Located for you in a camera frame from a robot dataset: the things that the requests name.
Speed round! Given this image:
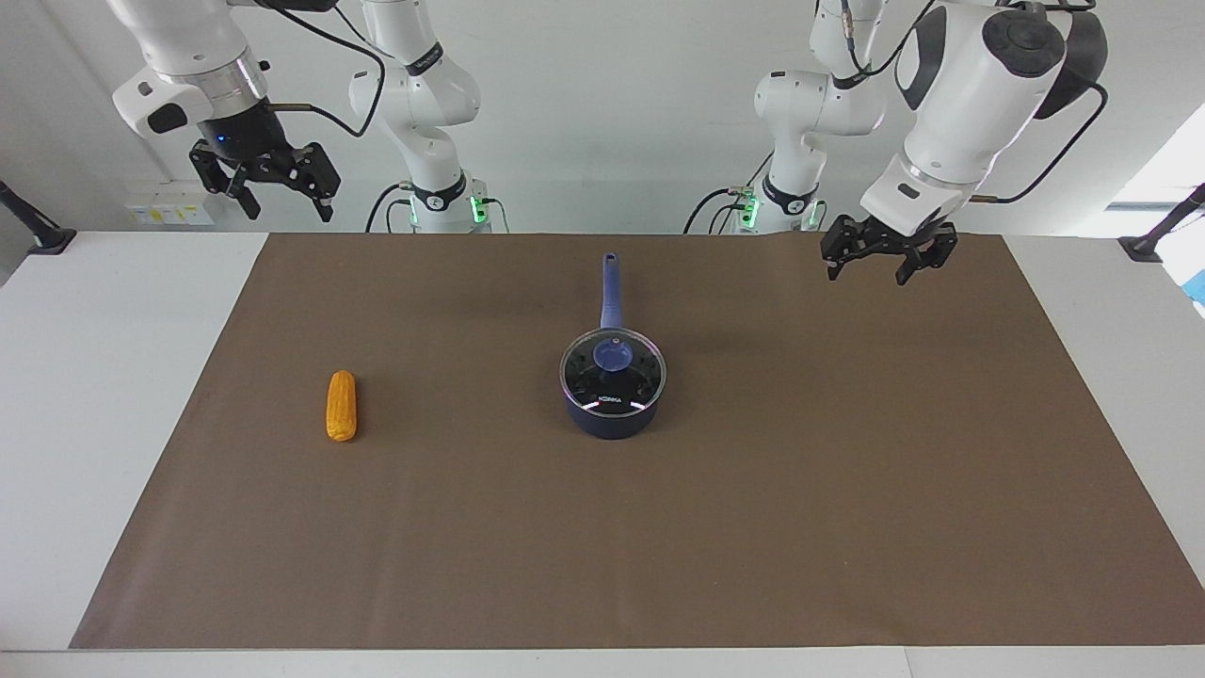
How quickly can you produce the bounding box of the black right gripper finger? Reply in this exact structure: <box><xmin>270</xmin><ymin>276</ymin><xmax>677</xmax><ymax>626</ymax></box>
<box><xmin>190</xmin><ymin>140</ymin><xmax>263</xmax><ymax>222</ymax></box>
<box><xmin>281</xmin><ymin>142</ymin><xmax>343</xmax><ymax>224</ymax></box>

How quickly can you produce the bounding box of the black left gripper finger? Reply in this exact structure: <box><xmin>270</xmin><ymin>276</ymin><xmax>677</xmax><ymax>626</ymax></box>
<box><xmin>820</xmin><ymin>216</ymin><xmax>873</xmax><ymax>282</ymax></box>
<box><xmin>893</xmin><ymin>225</ymin><xmax>960</xmax><ymax>287</ymax></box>

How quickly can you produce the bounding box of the yellow corn cob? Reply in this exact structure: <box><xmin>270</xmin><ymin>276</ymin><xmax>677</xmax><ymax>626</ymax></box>
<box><xmin>326</xmin><ymin>369</ymin><xmax>360</xmax><ymax>444</ymax></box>

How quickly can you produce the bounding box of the glass lid with blue knob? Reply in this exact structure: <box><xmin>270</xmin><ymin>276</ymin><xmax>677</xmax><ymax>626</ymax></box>
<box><xmin>560</xmin><ymin>327</ymin><xmax>667</xmax><ymax>415</ymax></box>

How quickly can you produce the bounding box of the black clamp stand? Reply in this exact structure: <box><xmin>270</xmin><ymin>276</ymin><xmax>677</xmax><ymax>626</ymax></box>
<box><xmin>1118</xmin><ymin>184</ymin><xmax>1205</xmax><ymax>263</ymax></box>
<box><xmin>0</xmin><ymin>179</ymin><xmax>78</xmax><ymax>256</ymax></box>

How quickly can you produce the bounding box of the dark blue saucepan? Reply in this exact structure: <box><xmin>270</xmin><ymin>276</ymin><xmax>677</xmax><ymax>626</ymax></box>
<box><xmin>559</xmin><ymin>252</ymin><xmax>667</xmax><ymax>441</ymax></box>

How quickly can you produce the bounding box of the brown table mat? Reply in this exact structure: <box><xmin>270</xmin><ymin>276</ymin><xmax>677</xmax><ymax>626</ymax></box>
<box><xmin>69</xmin><ymin>233</ymin><xmax>1205</xmax><ymax>651</ymax></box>

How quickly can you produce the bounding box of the white wall socket box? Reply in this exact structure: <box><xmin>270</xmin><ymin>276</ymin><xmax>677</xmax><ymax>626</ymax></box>
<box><xmin>124</xmin><ymin>192</ymin><xmax>217</xmax><ymax>228</ymax></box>

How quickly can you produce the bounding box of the black right base cable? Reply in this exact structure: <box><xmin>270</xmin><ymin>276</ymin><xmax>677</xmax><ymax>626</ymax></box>
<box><xmin>364</xmin><ymin>181</ymin><xmax>416</xmax><ymax>234</ymax></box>

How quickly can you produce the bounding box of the black base cable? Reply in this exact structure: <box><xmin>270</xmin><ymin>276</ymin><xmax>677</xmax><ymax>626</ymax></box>
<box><xmin>364</xmin><ymin>181</ymin><xmax>416</xmax><ymax>234</ymax></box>
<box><xmin>683</xmin><ymin>149</ymin><xmax>776</xmax><ymax>235</ymax></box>

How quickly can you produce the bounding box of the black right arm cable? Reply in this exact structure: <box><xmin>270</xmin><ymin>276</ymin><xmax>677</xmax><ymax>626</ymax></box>
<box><xmin>247</xmin><ymin>0</ymin><xmax>388</xmax><ymax>138</ymax></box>

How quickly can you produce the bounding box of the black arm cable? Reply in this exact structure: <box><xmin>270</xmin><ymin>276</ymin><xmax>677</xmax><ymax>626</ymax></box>
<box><xmin>247</xmin><ymin>0</ymin><xmax>388</xmax><ymax>138</ymax></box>
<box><xmin>970</xmin><ymin>80</ymin><xmax>1110</xmax><ymax>204</ymax></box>

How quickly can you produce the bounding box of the black left base cable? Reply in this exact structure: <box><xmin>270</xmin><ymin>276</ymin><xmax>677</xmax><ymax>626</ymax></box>
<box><xmin>683</xmin><ymin>149</ymin><xmax>776</xmax><ymax>235</ymax></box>

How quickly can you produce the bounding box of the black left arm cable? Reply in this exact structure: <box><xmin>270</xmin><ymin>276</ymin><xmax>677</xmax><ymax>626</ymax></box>
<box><xmin>970</xmin><ymin>80</ymin><xmax>1110</xmax><ymax>204</ymax></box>

